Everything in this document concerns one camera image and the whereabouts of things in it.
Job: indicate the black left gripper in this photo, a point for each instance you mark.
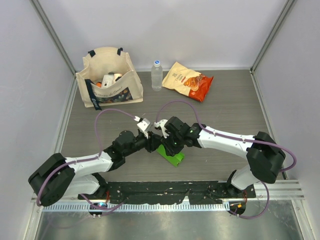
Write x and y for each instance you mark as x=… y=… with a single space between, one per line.
x=152 y=142

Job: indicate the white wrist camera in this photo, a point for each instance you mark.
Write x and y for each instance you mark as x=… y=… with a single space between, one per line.
x=160 y=125
x=144 y=125

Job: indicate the beige canvas tote bag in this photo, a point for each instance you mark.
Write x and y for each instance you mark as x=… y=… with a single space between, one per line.
x=127 y=87

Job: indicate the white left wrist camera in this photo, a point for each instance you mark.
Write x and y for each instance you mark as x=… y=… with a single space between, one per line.
x=144 y=125

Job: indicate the orange beige snack bag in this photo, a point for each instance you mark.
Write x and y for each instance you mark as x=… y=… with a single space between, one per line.
x=187 y=82

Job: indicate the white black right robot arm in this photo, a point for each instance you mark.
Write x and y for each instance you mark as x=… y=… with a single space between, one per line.
x=264 y=158

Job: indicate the white slotted cable duct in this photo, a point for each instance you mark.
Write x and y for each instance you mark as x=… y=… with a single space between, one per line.
x=185 y=206

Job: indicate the clear plastic water bottle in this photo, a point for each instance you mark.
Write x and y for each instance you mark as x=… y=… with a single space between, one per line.
x=156 y=76

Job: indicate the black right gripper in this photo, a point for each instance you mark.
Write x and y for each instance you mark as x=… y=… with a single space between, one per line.
x=172 y=151

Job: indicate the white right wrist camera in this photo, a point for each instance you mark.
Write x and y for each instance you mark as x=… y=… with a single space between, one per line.
x=160 y=125

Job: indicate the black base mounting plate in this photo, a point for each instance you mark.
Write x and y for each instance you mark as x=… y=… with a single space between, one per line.
x=167 y=192

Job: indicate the white box in bag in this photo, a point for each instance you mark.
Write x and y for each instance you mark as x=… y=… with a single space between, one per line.
x=107 y=80

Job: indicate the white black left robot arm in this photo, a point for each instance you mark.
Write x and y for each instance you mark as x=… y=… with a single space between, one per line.
x=57 y=174

